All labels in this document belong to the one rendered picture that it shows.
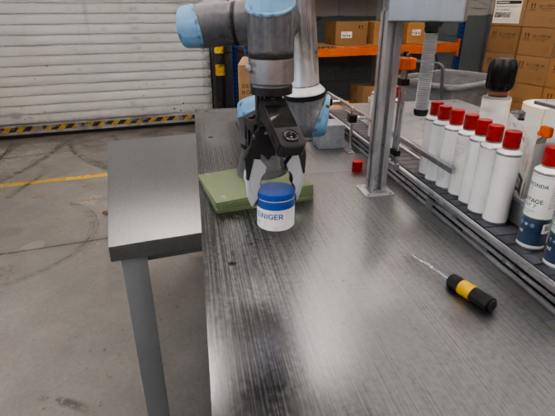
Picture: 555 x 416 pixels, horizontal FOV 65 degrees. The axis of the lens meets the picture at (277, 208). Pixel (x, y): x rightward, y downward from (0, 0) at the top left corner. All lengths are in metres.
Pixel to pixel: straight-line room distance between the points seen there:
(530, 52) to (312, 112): 3.87
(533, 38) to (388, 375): 4.44
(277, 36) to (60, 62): 4.78
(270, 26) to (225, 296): 0.47
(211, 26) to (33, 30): 4.64
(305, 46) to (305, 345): 0.76
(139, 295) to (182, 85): 4.49
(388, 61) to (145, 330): 0.92
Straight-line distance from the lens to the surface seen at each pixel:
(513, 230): 1.07
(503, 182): 1.04
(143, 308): 1.17
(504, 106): 1.53
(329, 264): 0.93
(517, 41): 5.04
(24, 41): 5.44
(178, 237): 1.06
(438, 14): 1.13
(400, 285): 0.89
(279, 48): 0.72
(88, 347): 2.11
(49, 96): 5.49
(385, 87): 1.21
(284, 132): 0.68
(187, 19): 0.85
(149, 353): 1.26
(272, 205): 0.77
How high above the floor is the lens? 1.32
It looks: 25 degrees down
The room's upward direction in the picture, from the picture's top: straight up
